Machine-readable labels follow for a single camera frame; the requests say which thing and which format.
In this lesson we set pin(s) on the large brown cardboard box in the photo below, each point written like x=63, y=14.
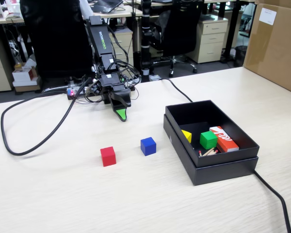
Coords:
x=276, y=55

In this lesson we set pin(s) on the black laptop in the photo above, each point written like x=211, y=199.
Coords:
x=106, y=6

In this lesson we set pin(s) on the blue cube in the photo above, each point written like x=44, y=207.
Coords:
x=148, y=146

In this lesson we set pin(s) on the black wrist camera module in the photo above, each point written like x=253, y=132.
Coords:
x=93, y=88

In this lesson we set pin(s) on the wooden match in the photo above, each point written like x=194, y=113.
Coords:
x=208, y=151
x=199, y=152
x=211, y=153

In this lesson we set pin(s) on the black desk leg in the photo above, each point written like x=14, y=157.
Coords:
x=232, y=29

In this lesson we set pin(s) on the black jointed pole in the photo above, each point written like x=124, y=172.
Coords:
x=145, y=36

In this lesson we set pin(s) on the black cardboard box tray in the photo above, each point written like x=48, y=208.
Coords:
x=191, y=114

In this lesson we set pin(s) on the black office chair star base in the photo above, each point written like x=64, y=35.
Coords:
x=182, y=29

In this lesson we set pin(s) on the beige drawer cabinet with lock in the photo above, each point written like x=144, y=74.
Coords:
x=208, y=41

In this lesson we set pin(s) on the green cube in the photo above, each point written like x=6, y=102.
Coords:
x=208, y=140

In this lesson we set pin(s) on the black open box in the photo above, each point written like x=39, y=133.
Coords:
x=223, y=173

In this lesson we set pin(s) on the yellow wooden block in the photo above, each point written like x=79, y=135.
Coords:
x=188, y=137

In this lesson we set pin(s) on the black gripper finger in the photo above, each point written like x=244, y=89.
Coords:
x=123, y=95
x=121, y=115

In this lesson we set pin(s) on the black high-back office chair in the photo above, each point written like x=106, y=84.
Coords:
x=58, y=36

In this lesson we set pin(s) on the white shipping label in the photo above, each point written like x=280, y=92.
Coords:
x=268, y=16

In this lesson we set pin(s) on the robot controller board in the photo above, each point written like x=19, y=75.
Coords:
x=72, y=92

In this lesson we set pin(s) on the orange and white matchbox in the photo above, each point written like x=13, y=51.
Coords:
x=225, y=142

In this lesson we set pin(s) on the white carton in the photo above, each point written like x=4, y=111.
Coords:
x=23, y=75

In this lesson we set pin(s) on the black trash bin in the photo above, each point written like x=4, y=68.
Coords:
x=240, y=57

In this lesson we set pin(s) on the person in white shirt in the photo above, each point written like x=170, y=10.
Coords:
x=86, y=8

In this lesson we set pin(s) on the beige office desk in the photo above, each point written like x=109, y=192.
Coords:
x=4, y=20

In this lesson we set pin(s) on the flat brown carton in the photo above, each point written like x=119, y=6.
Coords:
x=26, y=88

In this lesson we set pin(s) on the red cube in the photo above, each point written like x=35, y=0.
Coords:
x=108, y=157

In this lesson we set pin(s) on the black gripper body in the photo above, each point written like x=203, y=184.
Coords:
x=109, y=81

